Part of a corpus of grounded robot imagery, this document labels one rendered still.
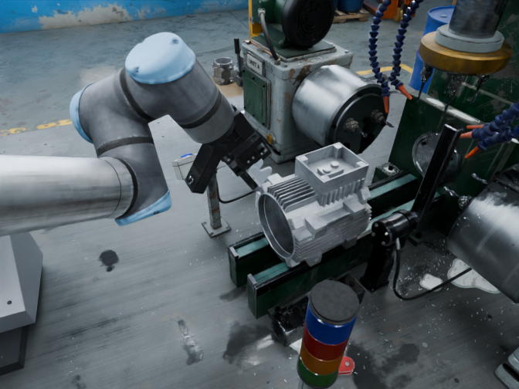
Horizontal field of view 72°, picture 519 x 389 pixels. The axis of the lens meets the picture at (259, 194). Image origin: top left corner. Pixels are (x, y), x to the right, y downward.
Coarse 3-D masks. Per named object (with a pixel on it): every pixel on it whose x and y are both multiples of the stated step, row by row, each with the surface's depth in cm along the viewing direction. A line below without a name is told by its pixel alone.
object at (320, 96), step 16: (304, 80) 112; (320, 80) 106; (336, 80) 104; (352, 80) 102; (368, 80) 103; (304, 96) 109; (320, 96) 104; (336, 96) 101; (352, 96) 99; (368, 96) 102; (304, 112) 109; (320, 112) 104; (336, 112) 100; (352, 112) 102; (368, 112) 106; (384, 112) 110; (304, 128) 113; (320, 128) 105; (336, 128) 103; (352, 128) 102; (368, 128) 110; (320, 144) 110; (352, 144) 111; (368, 144) 114
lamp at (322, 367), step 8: (304, 352) 49; (304, 360) 50; (312, 360) 48; (320, 360) 47; (328, 360) 47; (336, 360) 47; (312, 368) 49; (320, 368) 49; (328, 368) 48; (336, 368) 50
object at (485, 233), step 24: (480, 192) 71; (504, 192) 68; (480, 216) 70; (504, 216) 67; (456, 240) 75; (480, 240) 70; (504, 240) 67; (480, 264) 72; (504, 264) 67; (504, 288) 70
